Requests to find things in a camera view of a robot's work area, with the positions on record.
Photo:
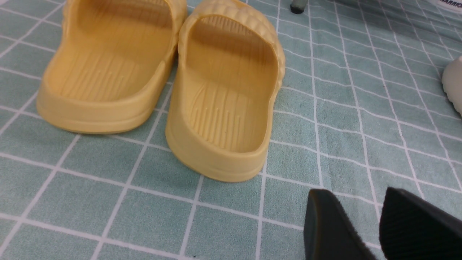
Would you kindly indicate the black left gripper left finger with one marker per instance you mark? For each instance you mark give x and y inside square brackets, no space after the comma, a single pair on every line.
[328,232]

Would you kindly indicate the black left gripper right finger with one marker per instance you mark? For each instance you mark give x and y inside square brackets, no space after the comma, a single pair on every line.
[411,228]

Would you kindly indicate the metal shoe rack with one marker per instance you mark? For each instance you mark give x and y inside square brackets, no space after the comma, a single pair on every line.
[298,6]

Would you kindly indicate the green checkered table cloth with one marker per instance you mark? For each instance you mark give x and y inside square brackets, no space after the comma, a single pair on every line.
[361,109]

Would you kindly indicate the left cream slipper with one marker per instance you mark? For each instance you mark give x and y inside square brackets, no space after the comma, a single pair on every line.
[452,83]

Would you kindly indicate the right yellow slipper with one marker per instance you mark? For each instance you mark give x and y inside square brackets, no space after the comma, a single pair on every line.
[230,69]

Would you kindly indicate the yellow slipper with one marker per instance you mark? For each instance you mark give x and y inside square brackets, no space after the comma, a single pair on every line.
[230,69]
[112,64]

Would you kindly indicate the left navy sneaker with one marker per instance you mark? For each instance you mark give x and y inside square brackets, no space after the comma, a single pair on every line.
[451,5]

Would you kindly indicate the left yellow slipper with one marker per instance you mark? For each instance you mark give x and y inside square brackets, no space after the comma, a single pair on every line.
[112,64]

